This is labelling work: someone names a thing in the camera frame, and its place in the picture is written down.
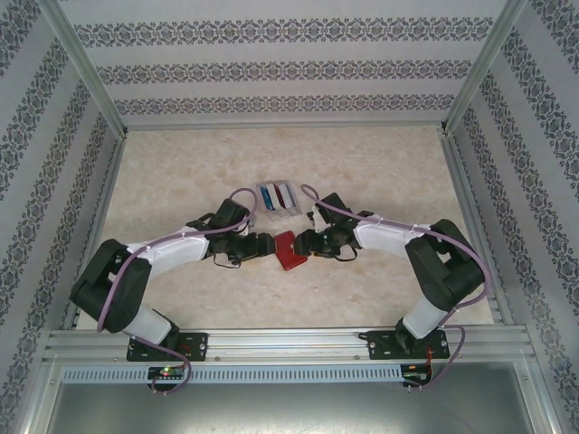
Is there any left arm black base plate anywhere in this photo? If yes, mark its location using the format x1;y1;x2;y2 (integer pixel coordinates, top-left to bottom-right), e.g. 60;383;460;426
126;331;210;363

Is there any aluminium mounting rail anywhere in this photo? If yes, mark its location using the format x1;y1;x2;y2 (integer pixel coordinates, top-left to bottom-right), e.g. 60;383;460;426
42;325;538;363

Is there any left aluminium side rail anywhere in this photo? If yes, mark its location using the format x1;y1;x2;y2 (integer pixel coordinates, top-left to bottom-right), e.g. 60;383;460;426
62;134;129;331

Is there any red card holder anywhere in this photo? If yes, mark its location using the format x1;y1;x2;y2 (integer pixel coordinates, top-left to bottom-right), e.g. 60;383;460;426
274;230;309;273

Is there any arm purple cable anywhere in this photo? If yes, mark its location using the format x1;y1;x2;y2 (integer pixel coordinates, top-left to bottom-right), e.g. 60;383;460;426
299;183;494;395
96;187;259;397

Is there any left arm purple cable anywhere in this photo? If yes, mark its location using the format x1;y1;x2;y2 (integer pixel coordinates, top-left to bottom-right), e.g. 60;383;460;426
96;187;259;397

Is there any left circuit board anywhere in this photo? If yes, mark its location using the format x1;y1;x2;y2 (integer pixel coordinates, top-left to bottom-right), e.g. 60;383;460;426
147;366;188;381

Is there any aluminium frame post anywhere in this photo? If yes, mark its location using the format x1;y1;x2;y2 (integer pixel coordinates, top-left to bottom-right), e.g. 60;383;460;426
439;0;529;135
39;0;128;137

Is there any left aluminium frame post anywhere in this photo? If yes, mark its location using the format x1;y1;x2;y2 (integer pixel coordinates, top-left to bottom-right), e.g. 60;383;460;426
39;0;128;137

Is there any grey card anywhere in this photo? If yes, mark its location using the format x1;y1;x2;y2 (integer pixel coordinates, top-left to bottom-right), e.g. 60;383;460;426
282;182;300;210

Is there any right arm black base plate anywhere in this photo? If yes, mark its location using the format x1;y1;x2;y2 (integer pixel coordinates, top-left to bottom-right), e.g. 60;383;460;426
366;329;451;362

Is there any aluminium side rail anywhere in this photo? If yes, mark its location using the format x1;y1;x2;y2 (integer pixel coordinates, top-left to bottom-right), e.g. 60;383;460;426
439;131;504;325
62;134;129;331

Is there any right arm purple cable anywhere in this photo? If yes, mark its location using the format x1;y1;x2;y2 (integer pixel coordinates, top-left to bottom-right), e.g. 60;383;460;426
299;183;494;395

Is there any slotted grey cable duct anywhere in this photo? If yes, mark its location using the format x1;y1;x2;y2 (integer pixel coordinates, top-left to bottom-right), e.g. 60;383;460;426
60;363;404;384

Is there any right aluminium side rail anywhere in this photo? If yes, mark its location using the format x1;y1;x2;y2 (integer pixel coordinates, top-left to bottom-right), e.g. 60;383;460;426
439;131;504;325

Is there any grey metal panel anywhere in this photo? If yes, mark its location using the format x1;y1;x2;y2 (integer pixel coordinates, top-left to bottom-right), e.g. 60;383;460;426
26;380;555;434

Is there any clear plastic card box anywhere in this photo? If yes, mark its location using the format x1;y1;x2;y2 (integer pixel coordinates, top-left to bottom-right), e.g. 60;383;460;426
253;179;304;222

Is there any right aluminium frame post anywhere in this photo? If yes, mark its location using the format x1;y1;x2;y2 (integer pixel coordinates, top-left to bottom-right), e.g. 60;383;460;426
439;0;529;135

